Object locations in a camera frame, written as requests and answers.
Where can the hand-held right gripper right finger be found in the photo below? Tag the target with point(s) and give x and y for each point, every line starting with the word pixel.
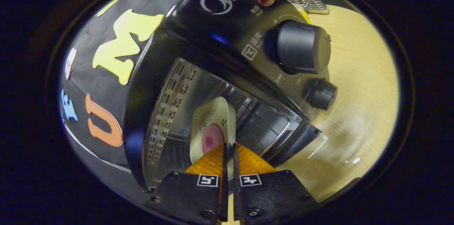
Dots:
pixel 236 200

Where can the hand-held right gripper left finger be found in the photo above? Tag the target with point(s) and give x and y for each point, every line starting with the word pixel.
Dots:
pixel 225 200

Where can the pink ham slice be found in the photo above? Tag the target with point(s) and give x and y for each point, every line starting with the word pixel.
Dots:
pixel 212 138

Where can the white square plate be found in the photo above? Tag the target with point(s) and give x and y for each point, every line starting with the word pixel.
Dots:
pixel 216 111

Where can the black electric oven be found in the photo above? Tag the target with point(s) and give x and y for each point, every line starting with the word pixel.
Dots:
pixel 227 29

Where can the metal mesh holder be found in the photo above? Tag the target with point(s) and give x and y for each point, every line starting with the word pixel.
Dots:
pixel 308 3

